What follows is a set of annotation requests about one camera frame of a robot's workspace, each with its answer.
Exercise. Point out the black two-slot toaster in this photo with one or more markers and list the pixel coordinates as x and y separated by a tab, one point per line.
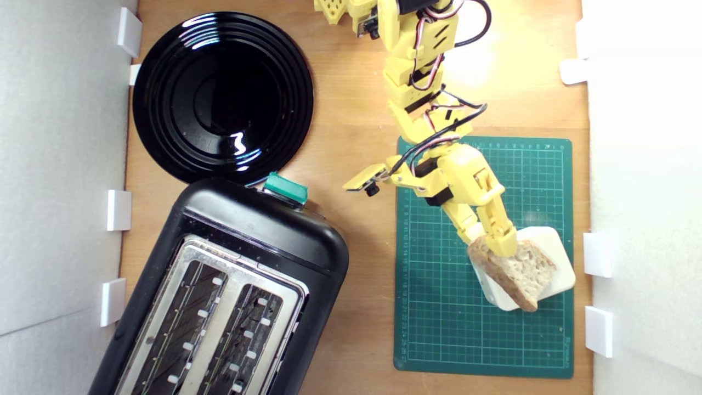
263	230

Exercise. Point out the green toaster lever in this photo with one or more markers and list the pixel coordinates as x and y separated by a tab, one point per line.
285	188

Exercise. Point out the white block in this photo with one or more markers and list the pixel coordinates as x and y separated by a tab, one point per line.
565	277

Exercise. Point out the green cutting mat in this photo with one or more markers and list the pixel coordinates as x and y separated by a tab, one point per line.
439	329

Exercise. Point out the brown bread slice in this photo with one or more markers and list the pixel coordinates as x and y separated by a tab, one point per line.
526	274

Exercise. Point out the black plate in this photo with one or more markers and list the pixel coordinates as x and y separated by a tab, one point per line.
181	82

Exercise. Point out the yellow gripper camera mount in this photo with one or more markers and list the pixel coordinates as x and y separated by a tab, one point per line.
364	178

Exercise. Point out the small white wall clip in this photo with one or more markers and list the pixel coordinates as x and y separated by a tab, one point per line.
135	74
573	71

